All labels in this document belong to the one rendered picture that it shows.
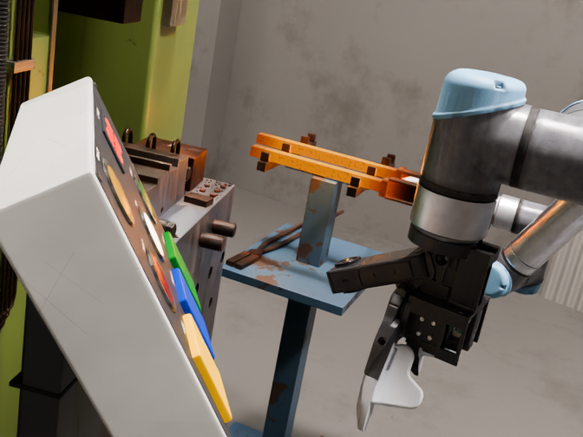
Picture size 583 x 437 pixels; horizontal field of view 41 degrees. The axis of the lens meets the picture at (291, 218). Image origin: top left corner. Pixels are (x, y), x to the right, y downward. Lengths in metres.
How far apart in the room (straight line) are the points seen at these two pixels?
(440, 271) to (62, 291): 0.36
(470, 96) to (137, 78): 0.96
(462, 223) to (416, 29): 3.32
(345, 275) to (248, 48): 3.72
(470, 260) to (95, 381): 0.36
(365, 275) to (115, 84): 0.91
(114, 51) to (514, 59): 2.60
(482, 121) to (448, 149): 0.04
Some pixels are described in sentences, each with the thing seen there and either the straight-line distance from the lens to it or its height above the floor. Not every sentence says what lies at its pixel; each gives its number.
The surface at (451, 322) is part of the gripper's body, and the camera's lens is 0.76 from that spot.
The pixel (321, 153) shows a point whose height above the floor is 0.94.
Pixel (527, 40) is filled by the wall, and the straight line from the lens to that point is 3.87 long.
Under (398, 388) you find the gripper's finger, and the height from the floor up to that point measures 0.99.
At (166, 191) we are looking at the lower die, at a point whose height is 0.96.
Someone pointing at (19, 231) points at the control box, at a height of 1.15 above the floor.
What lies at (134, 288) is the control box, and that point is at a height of 1.11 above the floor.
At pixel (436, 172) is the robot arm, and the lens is 0.72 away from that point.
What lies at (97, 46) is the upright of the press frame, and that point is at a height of 1.12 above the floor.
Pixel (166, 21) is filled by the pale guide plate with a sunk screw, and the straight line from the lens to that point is 1.55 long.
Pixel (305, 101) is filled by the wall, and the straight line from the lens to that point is 4.30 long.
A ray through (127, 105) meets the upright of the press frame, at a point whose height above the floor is 1.02.
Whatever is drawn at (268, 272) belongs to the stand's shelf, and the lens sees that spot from 1.77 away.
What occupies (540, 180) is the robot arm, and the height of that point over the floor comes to 1.21.
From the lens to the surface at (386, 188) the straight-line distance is 1.63.
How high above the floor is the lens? 1.36
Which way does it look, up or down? 19 degrees down
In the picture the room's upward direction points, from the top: 10 degrees clockwise
